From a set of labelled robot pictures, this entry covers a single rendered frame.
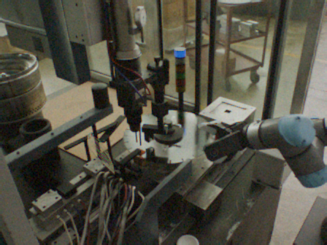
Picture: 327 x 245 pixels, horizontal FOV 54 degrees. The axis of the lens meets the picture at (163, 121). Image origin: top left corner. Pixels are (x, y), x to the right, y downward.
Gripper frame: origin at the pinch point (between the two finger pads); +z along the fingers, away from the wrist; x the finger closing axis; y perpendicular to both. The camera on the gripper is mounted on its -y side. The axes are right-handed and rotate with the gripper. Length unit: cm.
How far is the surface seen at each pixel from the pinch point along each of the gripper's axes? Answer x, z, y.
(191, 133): 2.8, 14.1, 6.8
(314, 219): -37.9, -10.1, 22.7
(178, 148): 0.7, 11.1, -2.7
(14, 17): 63, 33, -30
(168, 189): -5.8, -1.7, -18.8
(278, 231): -82, 58, 68
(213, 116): 3.2, 23.5, 26.6
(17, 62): 60, 77, -26
